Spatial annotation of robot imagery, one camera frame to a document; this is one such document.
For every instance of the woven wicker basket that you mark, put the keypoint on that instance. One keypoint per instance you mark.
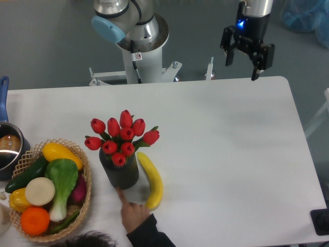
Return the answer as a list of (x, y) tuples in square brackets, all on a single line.
[(77, 203)]

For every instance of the person's dark hair head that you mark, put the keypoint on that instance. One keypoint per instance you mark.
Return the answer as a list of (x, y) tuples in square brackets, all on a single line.
[(89, 239)]

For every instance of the purple sweet potato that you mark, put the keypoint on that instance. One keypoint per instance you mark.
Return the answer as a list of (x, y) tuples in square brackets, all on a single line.
[(79, 192)]

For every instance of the white round radish slice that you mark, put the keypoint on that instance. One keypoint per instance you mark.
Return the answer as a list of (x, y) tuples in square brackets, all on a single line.
[(40, 191)]

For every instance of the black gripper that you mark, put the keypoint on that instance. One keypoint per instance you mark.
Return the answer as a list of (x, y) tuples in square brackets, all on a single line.
[(247, 36)]

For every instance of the green chili pepper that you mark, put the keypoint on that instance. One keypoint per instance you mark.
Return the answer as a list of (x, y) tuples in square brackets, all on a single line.
[(64, 224)]

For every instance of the blue plastic bag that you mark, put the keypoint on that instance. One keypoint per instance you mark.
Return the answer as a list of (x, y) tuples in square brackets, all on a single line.
[(306, 17)]

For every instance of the dark green cucumber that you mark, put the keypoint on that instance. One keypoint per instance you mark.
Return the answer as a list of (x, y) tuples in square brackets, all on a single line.
[(36, 170)]

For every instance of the white garlic piece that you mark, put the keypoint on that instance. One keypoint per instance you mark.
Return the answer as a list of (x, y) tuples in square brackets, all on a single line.
[(3, 196)]

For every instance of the yellow squash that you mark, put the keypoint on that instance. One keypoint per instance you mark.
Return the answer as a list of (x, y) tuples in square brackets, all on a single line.
[(54, 151)]

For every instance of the yellow bell pepper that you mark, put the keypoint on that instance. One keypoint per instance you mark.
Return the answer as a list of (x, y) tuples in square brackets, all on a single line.
[(18, 200)]

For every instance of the black sleeved forearm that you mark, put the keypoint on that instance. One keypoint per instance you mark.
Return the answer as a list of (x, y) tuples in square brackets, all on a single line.
[(147, 235)]

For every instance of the yellow banana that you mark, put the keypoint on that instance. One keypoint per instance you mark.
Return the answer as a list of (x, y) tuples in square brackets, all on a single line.
[(155, 181)]

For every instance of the green bok choy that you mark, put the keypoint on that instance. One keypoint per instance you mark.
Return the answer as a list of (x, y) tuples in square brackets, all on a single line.
[(64, 174)]

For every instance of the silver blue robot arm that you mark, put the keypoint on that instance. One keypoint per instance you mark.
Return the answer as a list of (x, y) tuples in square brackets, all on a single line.
[(140, 33)]

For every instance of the dark grey ribbed vase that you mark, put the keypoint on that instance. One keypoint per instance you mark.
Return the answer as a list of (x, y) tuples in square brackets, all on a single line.
[(123, 177)]

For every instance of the black device at table edge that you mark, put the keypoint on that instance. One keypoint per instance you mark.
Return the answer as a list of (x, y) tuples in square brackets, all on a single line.
[(320, 221)]

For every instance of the red tulip bouquet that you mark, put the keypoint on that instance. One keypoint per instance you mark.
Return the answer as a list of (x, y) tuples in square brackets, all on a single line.
[(120, 139)]

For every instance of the blue handled saucepan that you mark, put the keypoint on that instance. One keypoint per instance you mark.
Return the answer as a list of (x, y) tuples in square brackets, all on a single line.
[(13, 142)]

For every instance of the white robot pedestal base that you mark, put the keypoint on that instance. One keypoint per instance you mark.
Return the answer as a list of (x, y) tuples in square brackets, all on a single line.
[(139, 67)]

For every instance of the orange fruit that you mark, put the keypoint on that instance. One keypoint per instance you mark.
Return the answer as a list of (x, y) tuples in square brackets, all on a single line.
[(35, 221)]

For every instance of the person's hand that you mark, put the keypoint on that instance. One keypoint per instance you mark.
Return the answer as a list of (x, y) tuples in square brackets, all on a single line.
[(132, 214)]

